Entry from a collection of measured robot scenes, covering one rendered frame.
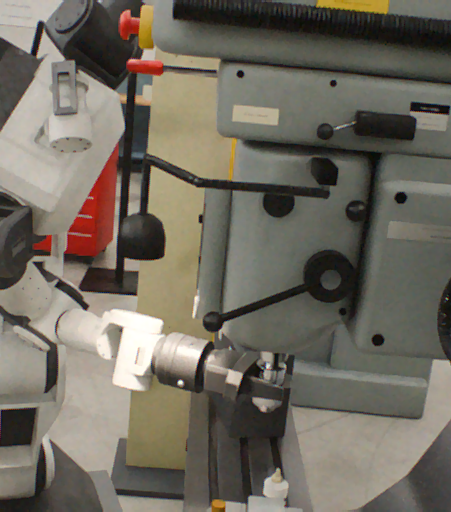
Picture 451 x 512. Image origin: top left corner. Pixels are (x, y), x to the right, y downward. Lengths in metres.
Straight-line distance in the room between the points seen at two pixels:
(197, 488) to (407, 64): 0.84
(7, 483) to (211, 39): 1.30
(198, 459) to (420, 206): 0.73
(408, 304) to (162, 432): 2.24
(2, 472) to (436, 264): 1.22
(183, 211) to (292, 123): 1.93
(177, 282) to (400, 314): 1.96
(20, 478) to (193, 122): 1.45
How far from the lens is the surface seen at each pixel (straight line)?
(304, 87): 1.06
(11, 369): 1.78
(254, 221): 1.11
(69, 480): 2.26
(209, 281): 1.20
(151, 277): 3.03
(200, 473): 1.55
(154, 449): 3.33
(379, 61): 1.06
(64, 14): 1.47
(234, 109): 1.05
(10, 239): 1.28
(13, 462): 1.99
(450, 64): 1.08
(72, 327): 1.47
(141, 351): 1.32
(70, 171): 1.34
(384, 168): 1.10
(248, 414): 1.66
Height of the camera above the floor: 1.77
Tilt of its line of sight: 16 degrees down
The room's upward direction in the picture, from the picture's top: 6 degrees clockwise
